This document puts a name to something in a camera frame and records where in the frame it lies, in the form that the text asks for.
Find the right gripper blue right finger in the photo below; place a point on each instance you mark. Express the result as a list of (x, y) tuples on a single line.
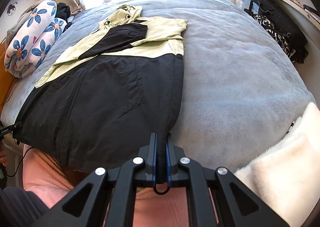
[(216, 197)]

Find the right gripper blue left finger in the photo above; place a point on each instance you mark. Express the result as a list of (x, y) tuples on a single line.
[(105, 197)]

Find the yellow and black hooded jacket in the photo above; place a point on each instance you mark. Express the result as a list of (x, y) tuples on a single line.
[(99, 103)]

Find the black clothes pile by quilt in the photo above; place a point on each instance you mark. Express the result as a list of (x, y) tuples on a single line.
[(64, 12)]

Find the person's left hand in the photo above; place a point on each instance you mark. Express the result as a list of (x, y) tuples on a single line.
[(3, 156)]

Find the person's salmon pink trousers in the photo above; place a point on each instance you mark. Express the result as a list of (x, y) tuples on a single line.
[(160, 208)]

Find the white fluffy pillow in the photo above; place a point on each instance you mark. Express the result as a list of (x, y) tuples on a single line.
[(286, 176)]

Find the blue floral rolled quilt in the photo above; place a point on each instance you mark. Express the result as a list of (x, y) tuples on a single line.
[(31, 39)]

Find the grey bed blanket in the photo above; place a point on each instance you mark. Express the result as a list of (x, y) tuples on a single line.
[(240, 91)]

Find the black white patterned garment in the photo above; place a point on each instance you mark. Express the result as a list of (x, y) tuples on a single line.
[(295, 54)]

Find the black monitor box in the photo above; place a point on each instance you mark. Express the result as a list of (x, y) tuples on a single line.
[(258, 7)]

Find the cartoon face wall sticker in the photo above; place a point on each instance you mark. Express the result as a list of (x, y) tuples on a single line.
[(11, 9)]

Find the wooden wall shelf unit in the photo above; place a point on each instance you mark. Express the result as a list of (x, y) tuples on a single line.
[(305, 15)]

